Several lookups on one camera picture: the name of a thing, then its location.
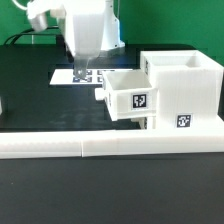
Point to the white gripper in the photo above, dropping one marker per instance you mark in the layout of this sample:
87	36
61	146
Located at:
83	36

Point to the white drawer cabinet box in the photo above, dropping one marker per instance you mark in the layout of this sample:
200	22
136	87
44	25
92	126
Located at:
188	85

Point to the white drawer with tag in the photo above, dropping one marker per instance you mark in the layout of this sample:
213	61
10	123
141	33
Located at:
145	122

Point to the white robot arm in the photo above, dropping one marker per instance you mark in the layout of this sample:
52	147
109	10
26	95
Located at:
111	35

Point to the white tag sheet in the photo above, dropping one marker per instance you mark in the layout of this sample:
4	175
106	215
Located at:
66	77

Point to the white L-shaped fence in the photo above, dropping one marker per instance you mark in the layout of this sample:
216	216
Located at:
108	143

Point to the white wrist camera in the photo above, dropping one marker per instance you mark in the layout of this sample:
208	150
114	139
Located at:
37	9

